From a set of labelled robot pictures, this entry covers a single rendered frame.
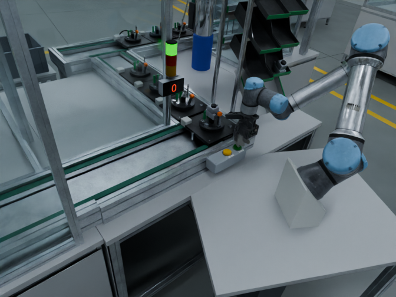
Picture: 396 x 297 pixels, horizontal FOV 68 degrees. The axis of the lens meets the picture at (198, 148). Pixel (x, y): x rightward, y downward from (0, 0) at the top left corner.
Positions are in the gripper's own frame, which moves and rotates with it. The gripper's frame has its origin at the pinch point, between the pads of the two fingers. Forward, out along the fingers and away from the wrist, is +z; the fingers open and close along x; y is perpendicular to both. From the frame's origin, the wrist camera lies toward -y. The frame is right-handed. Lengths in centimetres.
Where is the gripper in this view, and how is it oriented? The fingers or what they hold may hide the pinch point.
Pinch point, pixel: (237, 144)
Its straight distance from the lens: 147.7
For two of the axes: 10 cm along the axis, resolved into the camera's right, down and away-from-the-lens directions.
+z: -0.7, 7.8, 6.3
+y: 6.3, 5.2, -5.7
